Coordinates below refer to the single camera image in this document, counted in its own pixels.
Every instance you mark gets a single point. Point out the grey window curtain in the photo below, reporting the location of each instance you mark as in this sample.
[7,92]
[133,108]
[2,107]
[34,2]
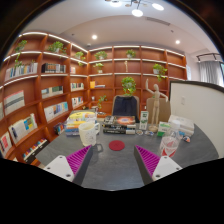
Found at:
[210,72]

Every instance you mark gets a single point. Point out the green white carton box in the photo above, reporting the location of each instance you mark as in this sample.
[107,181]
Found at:
[144,120]

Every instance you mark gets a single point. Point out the ceiling lamp cluster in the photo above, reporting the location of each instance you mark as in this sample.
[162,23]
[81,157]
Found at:
[135,5]

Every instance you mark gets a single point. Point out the stack of colourful books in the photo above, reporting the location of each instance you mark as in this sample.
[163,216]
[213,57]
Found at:
[76,119]

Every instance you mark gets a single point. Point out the potted green plant centre shelf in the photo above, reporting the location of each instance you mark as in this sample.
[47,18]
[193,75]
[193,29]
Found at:
[129,85]

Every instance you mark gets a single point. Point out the round red coaster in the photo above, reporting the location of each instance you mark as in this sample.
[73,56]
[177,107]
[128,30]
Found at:
[116,145]

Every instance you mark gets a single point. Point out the small green white box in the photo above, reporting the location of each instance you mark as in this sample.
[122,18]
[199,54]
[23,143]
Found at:
[162,128]

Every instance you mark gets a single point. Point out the wooden wall bookshelf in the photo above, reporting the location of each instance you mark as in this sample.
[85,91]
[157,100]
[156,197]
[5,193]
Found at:
[44,77]

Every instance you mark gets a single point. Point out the stack of dark books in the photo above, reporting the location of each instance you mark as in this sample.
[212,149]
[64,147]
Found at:
[119,124]

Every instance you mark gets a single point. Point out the clear plastic water bottle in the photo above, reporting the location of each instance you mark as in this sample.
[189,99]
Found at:
[170,140]

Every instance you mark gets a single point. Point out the white partition board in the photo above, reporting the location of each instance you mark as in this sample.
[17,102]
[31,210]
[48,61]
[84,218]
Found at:
[203,103]

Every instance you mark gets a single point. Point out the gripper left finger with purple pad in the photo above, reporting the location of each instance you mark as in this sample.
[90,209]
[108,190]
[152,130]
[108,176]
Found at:
[73,167]

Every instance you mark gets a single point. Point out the wooden artist mannequin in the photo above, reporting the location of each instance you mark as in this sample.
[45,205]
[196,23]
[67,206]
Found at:
[156,106]

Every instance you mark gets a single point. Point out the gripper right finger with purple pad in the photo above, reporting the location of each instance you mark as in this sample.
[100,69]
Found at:
[152,167]

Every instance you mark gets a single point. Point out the dark blue office chair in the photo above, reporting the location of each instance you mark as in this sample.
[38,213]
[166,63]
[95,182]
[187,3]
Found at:
[126,106]

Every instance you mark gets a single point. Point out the white ceramic mug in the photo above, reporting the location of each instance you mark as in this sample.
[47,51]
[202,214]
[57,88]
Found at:
[88,132]

